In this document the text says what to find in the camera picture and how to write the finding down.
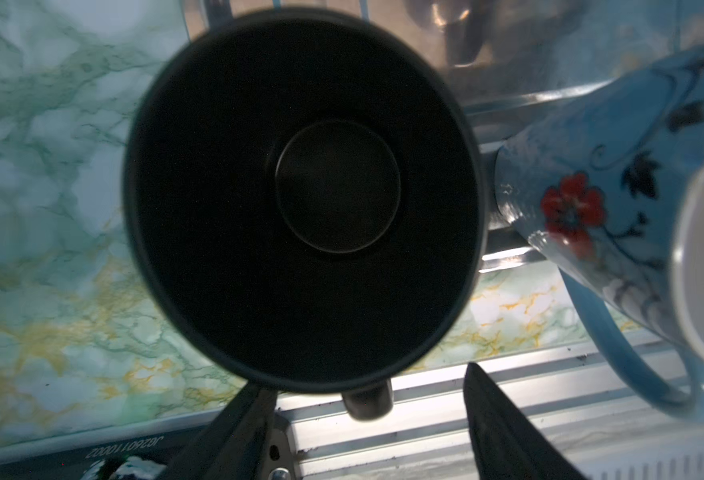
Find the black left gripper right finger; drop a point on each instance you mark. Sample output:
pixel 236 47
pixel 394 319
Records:
pixel 506 445

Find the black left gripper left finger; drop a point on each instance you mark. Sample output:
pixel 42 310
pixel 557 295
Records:
pixel 235 444

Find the black mug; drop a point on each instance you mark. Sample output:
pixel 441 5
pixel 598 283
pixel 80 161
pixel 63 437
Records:
pixel 304 199

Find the light blue mug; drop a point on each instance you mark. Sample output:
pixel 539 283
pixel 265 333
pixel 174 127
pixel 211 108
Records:
pixel 610 188

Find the metal serving tray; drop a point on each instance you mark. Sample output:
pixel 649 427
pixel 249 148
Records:
pixel 510 63

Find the aluminium front rail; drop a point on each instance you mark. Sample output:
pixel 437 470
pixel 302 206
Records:
pixel 570 393

